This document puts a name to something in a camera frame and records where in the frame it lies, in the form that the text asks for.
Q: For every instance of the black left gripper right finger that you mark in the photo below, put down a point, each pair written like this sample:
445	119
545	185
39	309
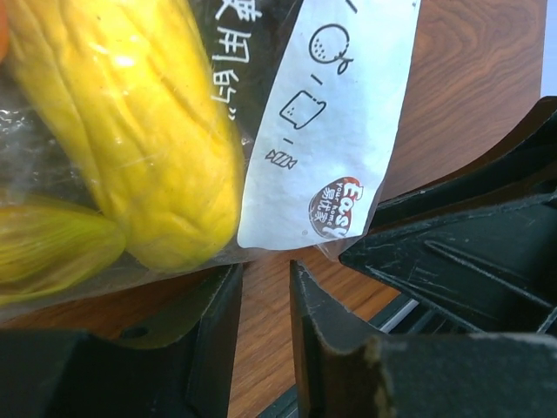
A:
345	367

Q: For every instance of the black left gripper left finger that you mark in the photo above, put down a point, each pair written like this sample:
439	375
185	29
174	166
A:
176	363

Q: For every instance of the clear zip top bag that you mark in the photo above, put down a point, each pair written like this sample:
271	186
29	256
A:
315	90

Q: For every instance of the yellow fake corn cob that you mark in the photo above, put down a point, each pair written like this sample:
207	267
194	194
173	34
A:
126	89

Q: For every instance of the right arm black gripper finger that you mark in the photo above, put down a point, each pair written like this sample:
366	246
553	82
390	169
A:
479	245

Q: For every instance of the green yellow fake fruit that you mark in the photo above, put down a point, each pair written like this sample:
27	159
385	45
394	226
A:
47	248

